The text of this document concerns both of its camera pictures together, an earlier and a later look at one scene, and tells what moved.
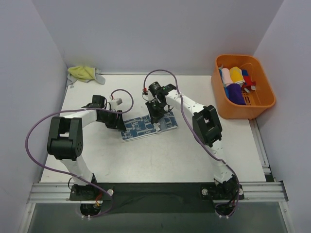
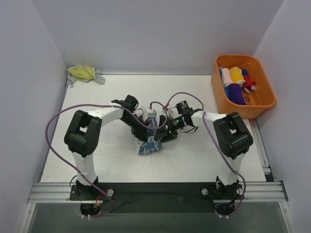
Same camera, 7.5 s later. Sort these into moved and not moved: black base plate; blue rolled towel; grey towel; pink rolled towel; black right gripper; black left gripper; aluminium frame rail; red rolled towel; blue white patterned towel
Moved: black left gripper; black right gripper; blue white patterned towel
Not moved: red rolled towel; aluminium frame rail; pink rolled towel; blue rolled towel; grey towel; black base plate
